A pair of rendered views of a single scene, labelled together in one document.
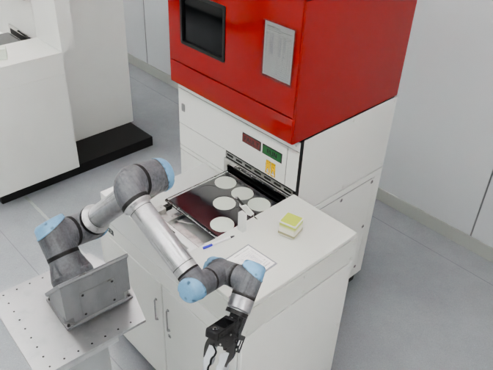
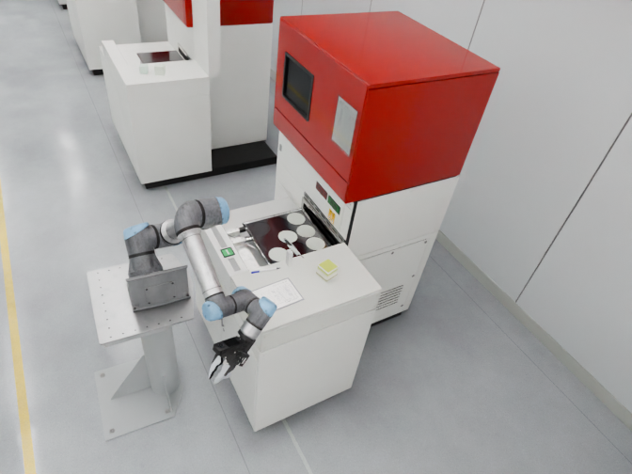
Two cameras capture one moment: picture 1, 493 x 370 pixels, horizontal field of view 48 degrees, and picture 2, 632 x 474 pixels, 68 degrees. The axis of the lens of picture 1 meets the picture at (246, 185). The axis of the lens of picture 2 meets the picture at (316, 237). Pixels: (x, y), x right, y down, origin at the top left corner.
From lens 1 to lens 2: 0.45 m
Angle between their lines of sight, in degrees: 10
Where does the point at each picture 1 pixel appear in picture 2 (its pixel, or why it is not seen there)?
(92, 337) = (150, 322)
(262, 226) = (306, 264)
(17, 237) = (149, 218)
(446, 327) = (465, 374)
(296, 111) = (351, 178)
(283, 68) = (346, 140)
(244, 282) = (256, 314)
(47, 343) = (115, 319)
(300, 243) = (330, 286)
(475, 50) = (553, 144)
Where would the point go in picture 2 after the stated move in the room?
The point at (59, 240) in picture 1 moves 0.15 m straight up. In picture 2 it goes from (138, 243) to (134, 217)
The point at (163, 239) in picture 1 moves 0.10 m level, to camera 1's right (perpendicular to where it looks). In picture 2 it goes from (199, 266) to (225, 274)
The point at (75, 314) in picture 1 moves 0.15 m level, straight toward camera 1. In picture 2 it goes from (140, 302) to (135, 329)
